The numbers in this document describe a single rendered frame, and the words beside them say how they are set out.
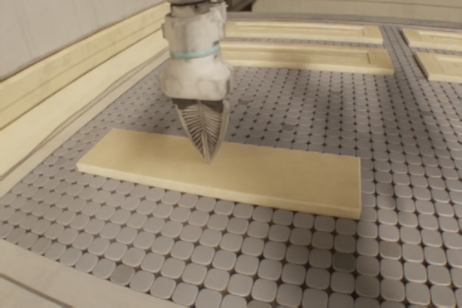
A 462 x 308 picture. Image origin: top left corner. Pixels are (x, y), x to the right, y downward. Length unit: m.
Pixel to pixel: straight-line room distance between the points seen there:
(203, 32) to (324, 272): 0.33
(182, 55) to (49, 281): 0.34
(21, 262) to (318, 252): 0.41
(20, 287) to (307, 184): 0.43
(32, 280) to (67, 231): 0.09
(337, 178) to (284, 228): 0.12
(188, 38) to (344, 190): 0.31
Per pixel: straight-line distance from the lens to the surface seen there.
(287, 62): 0.94
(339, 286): 0.41
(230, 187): 0.49
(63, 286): 0.47
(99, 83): 1.01
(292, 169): 0.52
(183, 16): 0.42
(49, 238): 0.54
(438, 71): 1.00
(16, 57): 0.84
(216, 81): 0.42
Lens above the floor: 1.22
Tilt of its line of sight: 33 degrees down
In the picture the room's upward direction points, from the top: 5 degrees counter-clockwise
